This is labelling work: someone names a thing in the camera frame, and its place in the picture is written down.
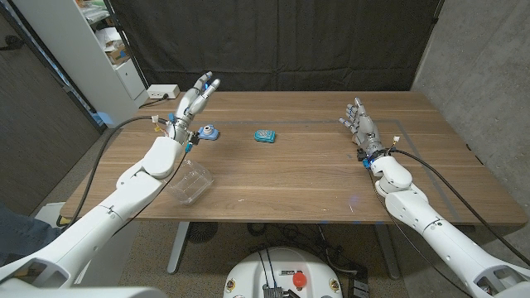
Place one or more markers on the grey table leg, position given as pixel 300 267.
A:
pixel 387 252
pixel 178 248

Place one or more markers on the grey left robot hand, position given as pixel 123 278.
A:
pixel 188 107

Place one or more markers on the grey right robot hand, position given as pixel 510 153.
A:
pixel 366 130

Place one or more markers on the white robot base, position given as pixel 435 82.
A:
pixel 285 265

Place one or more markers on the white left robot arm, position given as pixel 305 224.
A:
pixel 103 219

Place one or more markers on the red emergency stop button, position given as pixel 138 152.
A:
pixel 299 279

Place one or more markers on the black curtain backdrop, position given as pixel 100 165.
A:
pixel 281 41

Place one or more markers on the cardboard box with blue tape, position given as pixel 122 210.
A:
pixel 118 54

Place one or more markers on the white shelf cabinet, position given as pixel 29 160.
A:
pixel 83 66

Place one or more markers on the person leg in jeans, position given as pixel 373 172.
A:
pixel 20 236

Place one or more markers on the clear plastic clamshell container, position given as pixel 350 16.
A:
pixel 192 182

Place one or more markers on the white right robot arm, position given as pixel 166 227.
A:
pixel 439 236

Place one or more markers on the white power strip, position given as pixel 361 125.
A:
pixel 163 91

